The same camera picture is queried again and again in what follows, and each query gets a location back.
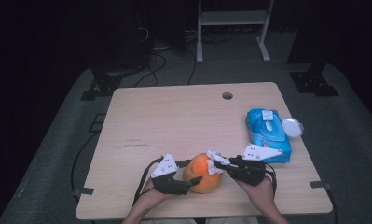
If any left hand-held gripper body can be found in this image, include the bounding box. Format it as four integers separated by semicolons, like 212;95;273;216
150;153;193;196

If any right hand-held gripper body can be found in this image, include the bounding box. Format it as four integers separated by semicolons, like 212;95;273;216
229;143;283;188

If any orange plush toy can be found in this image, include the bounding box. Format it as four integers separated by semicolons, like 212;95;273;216
182;151;224;195

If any white wet wipe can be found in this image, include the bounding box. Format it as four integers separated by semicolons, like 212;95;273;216
205;148;231;176

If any blue wet wipe pack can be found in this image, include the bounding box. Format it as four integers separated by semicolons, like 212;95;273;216
245;107;305;164

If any person's left hand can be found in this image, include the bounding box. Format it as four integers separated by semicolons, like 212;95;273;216
132;179;176;217

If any person's right hand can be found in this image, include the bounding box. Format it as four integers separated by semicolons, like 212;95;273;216
234;175;277;217

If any grey tape strip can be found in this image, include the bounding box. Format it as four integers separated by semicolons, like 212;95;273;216
73;186;95;198
309;180;333;191

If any black floor tape outline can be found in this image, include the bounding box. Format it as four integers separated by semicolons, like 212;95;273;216
88;113;107;133

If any black stand with flat base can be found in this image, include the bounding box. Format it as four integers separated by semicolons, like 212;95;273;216
286;0;340;98

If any black stand with cross base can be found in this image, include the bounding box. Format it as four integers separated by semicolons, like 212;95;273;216
79;0;151;102

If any white metal stand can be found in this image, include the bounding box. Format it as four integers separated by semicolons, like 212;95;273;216
196;0;275;64

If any left hand-held gripper black cable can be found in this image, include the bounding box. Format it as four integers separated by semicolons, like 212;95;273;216
132;156;165;206

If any hand-held gripper black cable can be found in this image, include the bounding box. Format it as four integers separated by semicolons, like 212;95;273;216
132;156;165;206
265;162;278;196

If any right hand-held gripper black cable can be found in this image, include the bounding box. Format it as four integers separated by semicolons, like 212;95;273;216
265;162;278;196

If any black floor cable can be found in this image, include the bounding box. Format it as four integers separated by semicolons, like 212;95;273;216
70;132;100;202
133;51;168;89
184;47;198;86

